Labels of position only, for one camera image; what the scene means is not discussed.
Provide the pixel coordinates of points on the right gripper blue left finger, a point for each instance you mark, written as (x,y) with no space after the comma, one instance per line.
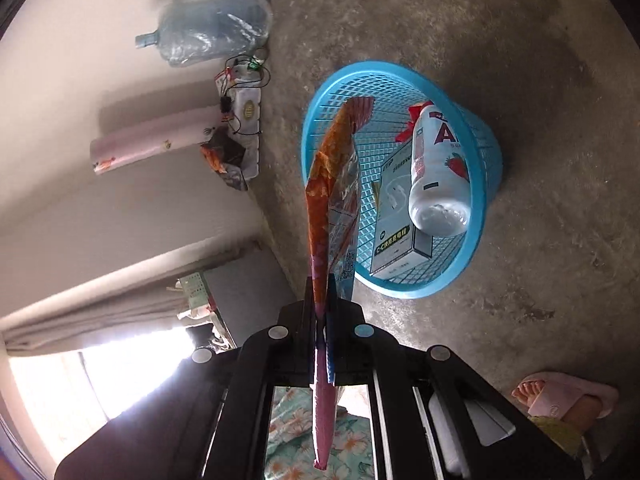
(310,330)

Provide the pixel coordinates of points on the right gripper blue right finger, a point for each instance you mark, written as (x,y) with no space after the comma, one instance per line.
(330,320)

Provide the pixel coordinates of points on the silver charging cable box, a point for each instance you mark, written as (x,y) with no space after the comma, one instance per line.
(398,245)

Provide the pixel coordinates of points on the pink snack bag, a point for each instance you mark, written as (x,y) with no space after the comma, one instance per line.
(333,201)

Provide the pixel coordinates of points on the white strawberry drink bottle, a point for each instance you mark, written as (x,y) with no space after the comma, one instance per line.
(440,195)

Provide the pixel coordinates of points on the grey side cabinet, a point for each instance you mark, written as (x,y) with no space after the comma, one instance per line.
(249,293)

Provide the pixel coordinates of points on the green plastic basket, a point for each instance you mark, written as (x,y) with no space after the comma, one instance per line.
(195,290)

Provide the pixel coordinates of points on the floral blue quilt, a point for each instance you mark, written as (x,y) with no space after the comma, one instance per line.
(304,445)

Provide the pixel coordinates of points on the grey curtain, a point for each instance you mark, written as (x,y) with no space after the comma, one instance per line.
(156,304)

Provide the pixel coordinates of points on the black orange snack bags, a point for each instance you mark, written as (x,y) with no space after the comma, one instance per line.
(225,156)

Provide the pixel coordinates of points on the pink rolled wallpaper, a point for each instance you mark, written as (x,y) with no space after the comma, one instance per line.
(154,137)

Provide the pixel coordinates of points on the pink slipper on foot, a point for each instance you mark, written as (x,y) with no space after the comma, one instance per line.
(554,394)

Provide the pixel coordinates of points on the blue plastic waste basket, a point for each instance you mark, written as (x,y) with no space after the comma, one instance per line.
(394,88)

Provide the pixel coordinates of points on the empty blue water jug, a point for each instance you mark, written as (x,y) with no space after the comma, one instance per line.
(200,31)

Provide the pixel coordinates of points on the white flat box with cables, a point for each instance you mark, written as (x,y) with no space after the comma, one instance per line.
(239,86)

